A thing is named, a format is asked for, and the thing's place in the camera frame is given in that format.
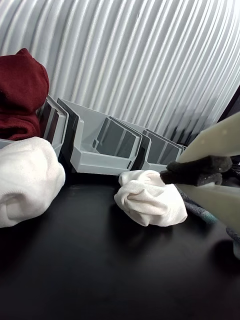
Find gripper cream right finger black foam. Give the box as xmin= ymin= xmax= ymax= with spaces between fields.
xmin=159 ymin=171 xmax=240 ymax=236

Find gripper cream left finger black foam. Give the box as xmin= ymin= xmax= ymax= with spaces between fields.
xmin=166 ymin=111 xmax=240 ymax=175

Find small white balled sock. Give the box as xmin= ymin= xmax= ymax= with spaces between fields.
xmin=114 ymin=169 xmax=188 ymax=228

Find large white sock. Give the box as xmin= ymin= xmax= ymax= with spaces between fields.
xmin=0 ymin=136 xmax=66 ymax=229

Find dark red sock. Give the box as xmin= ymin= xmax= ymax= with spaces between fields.
xmin=0 ymin=47 xmax=50 ymax=141

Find grey plastic storage bin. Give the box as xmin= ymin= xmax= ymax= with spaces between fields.
xmin=112 ymin=116 xmax=187 ymax=173
xmin=0 ymin=94 xmax=70 ymax=161
xmin=56 ymin=97 xmax=143 ymax=176

